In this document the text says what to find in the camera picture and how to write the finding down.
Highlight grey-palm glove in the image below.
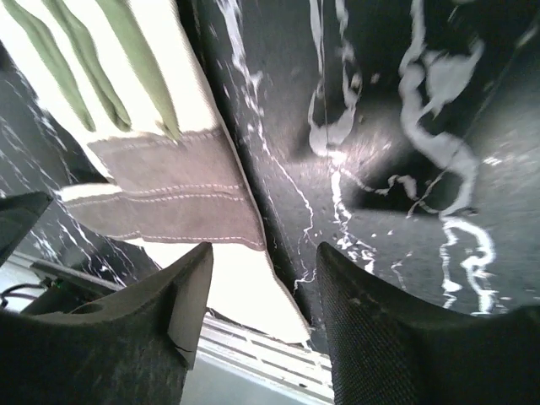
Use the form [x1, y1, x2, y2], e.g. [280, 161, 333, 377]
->
[1, 1, 310, 344]

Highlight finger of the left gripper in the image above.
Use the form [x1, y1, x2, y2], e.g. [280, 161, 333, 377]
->
[0, 192, 52, 264]

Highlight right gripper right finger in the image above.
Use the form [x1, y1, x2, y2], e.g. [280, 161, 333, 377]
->
[316, 242, 539, 404]

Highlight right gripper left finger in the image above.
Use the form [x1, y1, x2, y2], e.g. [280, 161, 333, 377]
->
[1, 242, 213, 404]

